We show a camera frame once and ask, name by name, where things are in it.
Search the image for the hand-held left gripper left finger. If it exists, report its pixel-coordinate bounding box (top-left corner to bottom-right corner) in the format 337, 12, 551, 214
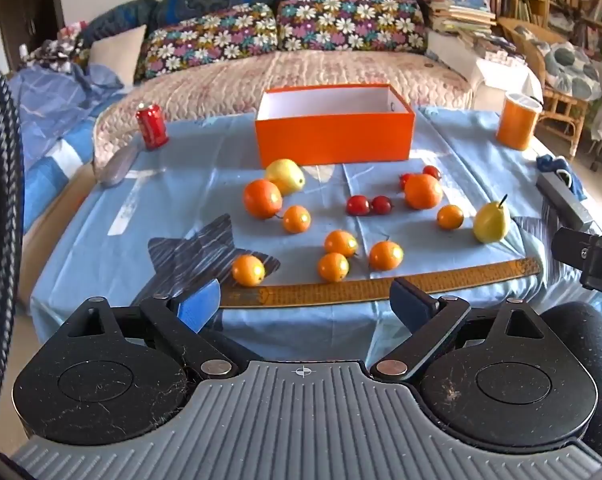
66, 280, 235, 379

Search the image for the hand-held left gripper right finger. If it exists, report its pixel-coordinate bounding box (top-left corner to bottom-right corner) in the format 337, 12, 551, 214
370, 277, 548, 380

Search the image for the small orange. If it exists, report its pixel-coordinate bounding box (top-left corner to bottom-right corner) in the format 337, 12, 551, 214
324, 229, 359, 257
369, 240, 405, 272
282, 205, 312, 234
317, 252, 350, 283
436, 204, 465, 231
231, 254, 266, 287

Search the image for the yellow-green pear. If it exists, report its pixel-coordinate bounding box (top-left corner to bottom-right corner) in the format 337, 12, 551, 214
473, 194, 512, 245

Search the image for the large orange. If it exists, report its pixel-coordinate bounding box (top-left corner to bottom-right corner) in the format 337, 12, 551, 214
243, 178, 284, 219
404, 173, 444, 210

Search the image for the yellow apple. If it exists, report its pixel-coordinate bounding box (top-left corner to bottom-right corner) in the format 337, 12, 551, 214
264, 158, 306, 197

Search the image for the orange cardboard box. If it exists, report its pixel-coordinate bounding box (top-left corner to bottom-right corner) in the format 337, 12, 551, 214
254, 84, 415, 168

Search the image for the grey rectangular bar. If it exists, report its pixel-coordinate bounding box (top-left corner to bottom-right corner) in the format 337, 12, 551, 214
536, 172, 594, 231

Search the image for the yellow ruler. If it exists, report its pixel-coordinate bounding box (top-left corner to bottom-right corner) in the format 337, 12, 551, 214
218, 256, 542, 308

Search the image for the small dark blue cloth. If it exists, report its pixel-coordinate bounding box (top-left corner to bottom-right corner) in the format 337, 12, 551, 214
536, 154, 586, 198

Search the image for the dark fuzzy cloth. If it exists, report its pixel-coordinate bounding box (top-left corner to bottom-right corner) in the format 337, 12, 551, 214
540, 301, 602, 461

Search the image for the orange cylindrical container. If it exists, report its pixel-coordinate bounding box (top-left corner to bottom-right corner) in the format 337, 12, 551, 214
496, 91, 544, 152

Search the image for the rattan chair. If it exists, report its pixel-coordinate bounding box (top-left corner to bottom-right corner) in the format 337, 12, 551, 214
498, 16, 602, 156

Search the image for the blue tablecloth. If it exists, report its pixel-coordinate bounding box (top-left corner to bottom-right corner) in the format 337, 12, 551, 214
28, 105, 602, 361

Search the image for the white sheet cover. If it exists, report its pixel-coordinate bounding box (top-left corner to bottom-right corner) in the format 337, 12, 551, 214
426, 30, 544, 111

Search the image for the red soda can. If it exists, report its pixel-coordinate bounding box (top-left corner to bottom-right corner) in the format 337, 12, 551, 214
135, 102, 170, 150

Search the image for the crumpled blue sheet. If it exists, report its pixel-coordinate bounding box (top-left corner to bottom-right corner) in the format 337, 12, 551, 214
1, 62, 132, 241

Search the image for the quilted sofa cover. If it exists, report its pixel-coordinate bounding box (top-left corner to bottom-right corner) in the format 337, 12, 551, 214
92, 50, 474, 171

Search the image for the stack of books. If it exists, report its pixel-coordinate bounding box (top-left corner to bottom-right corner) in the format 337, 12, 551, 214
426, 0, 526, 68

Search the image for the beige pillow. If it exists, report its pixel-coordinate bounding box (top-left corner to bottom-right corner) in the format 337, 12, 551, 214
87, 24, 147, 88

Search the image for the floral cushion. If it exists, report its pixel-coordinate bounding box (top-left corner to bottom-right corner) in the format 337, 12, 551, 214
134, 2, 278, 83
276, 0, 428, 56

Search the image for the patterned cloth pile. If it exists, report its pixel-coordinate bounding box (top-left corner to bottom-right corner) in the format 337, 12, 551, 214
24, 21, 89, 68

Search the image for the dark wooden door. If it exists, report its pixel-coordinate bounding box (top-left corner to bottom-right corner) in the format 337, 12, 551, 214
0, 0, 64, 73

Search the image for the black braided cable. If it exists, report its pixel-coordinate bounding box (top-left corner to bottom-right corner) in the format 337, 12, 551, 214
0, 52, 24, 411

